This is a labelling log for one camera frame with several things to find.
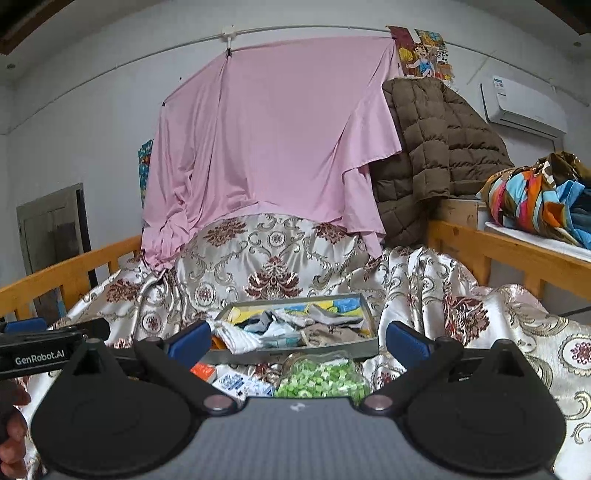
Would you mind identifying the grey cloth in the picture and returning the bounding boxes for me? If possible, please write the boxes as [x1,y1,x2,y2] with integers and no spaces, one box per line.
[308,304,366,325]

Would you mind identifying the white wall hook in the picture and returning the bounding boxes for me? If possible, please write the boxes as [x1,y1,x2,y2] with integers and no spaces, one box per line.
[220,27,238,59]

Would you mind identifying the brown puffer jacket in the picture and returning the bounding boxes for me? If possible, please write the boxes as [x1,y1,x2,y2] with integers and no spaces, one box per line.
[370,76,516,251]

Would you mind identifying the grey door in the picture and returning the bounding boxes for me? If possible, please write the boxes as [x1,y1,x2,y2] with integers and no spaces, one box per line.
[15,182,99,320]

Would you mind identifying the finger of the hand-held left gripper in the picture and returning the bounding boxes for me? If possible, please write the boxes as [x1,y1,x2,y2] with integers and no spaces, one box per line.
[0,316,112,347]
[0,318,49,334]

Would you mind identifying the wooden bed rail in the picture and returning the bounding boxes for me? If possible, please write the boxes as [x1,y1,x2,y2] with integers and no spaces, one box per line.
[0,234,145,320]
[426,220,591,302]

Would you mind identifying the floral satin blanket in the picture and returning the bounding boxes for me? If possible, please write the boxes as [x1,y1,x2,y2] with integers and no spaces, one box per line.
[18,211,591,480]

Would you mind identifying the cartoon wall poster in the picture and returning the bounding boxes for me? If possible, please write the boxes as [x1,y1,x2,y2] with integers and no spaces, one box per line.
[389,24,456,82]

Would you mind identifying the striped terry sock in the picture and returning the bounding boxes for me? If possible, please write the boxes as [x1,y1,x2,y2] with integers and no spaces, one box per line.
[213,320,265,354]

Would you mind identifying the pink sheet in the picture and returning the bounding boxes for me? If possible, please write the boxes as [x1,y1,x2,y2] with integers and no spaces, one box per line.
[140,37,403,274]

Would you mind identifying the clear bag of green pieces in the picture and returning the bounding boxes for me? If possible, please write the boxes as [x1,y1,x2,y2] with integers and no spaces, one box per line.
[274,352,373,400]

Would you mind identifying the printed metal tray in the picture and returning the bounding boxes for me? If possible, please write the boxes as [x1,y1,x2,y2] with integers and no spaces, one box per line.
[200,292,380,366]

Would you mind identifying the person's left hand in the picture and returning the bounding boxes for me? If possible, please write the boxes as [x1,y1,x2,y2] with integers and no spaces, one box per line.
[0,382,32,479]

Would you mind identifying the white mattress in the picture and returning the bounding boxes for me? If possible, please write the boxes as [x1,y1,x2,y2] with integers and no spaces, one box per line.
[484,220,591,256]

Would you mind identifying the colourful wall poster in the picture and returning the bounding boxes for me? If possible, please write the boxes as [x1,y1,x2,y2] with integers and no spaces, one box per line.
[137,138,155,200]

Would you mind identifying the light wooden box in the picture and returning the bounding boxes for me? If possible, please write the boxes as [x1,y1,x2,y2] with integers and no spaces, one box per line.
[433,198,486,228]

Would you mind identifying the colourful patterned cloth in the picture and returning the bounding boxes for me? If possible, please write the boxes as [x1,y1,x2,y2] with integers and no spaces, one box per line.
[477,151,591,248]

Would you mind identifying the white air conditioner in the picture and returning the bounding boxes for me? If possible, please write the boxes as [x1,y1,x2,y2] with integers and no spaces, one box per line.
[479,74,570,138]

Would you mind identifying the orange and white box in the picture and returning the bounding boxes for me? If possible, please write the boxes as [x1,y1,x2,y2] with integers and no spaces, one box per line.
[189,361,219,382]

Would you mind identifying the white and blue carton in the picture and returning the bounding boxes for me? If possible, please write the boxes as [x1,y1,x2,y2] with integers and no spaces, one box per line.
[213,364,274,398]

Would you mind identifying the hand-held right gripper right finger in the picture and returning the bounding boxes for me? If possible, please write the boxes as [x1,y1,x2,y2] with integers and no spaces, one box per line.
[359,318,532,414]

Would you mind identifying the blue denim garment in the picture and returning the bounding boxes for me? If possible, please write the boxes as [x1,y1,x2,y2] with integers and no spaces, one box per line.
[560,179,591,248]

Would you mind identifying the white clothesline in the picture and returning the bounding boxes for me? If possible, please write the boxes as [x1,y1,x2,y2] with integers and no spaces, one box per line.
[92,24,589,75]

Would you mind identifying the black and blue lens cloth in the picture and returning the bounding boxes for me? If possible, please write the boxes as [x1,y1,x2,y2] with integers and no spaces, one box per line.
[242,313,278,334]

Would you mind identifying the light blue tissue packet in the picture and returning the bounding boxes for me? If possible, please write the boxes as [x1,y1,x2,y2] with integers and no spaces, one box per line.
[262,322,306,350]

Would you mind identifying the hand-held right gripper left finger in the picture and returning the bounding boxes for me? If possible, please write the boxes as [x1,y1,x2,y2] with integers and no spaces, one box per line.
[60,318,234,414]

